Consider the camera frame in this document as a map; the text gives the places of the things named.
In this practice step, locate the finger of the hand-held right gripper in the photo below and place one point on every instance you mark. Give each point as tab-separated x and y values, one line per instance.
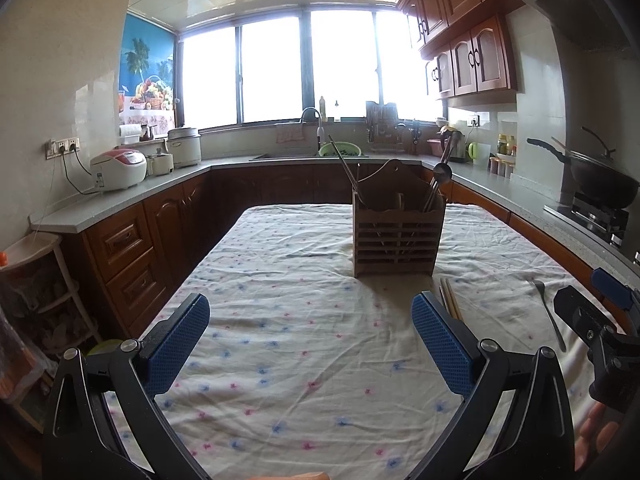
580	312
615	287

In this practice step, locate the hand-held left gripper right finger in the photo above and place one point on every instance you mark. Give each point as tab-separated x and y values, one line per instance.
442	345

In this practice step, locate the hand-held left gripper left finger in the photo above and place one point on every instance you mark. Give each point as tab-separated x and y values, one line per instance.
175	345

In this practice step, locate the wooden utensil holder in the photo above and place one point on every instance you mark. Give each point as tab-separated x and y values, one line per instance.
397	240

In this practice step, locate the metal spoon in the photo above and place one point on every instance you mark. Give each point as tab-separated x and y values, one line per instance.
443	172

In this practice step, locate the metal ladle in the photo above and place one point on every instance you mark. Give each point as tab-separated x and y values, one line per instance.
442	165

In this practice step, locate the wooden chopstick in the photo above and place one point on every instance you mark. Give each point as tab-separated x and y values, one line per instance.
342	160
446	297
454	297

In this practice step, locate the person's right hand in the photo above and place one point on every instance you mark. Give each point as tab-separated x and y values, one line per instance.
595	435

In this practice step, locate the metal fork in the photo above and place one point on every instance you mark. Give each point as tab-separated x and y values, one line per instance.
547	310

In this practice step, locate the yellow-green plastic object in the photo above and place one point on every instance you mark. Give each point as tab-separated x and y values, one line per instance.
105	346

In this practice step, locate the gas stove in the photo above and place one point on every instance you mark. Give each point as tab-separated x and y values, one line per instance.
595	217

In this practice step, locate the black wok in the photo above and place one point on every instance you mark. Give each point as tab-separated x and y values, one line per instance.
600	180

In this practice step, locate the wooden lower cabinets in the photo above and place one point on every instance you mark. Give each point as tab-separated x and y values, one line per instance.
165	230

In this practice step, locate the wooden cabinets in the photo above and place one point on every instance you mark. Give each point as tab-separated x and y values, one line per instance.
465	25
165	230

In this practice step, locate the white floral tablecloth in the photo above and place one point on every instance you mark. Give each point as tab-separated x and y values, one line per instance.
310	335

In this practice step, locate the white corner shelf rack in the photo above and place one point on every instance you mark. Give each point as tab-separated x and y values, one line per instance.
45	300

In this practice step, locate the grey kitchen countertop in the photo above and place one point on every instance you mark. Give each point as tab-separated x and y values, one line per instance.
100	205

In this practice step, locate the spice jars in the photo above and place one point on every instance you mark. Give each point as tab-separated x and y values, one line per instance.
501	166

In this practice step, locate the condiment bottles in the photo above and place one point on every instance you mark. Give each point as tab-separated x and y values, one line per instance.
506	145

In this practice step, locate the small white pot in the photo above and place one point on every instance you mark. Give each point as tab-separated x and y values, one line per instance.
160	164

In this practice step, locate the red and white rice cooker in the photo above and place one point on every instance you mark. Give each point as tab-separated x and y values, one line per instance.
119	170

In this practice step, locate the green and white pitcher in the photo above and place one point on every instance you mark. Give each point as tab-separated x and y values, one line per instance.
479	155

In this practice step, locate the pink container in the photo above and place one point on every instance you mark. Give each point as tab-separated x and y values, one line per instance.
435	149

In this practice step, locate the electric kettle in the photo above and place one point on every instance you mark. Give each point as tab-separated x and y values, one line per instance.
452	147

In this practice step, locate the paper towel roll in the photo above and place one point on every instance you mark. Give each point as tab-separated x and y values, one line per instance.
130	134

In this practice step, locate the kitchen sink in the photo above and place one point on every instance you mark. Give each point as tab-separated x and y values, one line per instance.
285	156

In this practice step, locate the green colander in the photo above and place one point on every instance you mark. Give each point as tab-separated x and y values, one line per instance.
340	150

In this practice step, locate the white bowl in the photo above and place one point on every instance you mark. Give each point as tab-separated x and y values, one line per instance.
440	122

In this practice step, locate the dish rack with cutting board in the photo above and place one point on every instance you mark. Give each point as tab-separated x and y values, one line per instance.
382	122

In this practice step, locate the pink dishcloth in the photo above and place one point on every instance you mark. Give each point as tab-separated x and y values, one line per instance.
290	134

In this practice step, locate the chrome faucet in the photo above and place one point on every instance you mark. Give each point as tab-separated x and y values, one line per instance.
318	130

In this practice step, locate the yellow bottle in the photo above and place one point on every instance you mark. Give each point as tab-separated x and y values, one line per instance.
323	109

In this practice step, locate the beach and fruit poster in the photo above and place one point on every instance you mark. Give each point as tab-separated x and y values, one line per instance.
147	70

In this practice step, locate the range hood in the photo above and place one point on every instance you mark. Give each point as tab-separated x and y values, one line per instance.
575	0

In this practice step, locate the wooden upper cabinets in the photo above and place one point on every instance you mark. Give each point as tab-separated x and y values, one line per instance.
465	25

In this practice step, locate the kitchen window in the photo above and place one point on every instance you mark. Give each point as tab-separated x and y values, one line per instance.
310	65

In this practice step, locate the small wall socket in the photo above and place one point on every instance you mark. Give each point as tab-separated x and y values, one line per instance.
473	120

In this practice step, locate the wall socket strip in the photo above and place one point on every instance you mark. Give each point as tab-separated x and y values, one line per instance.
62	147

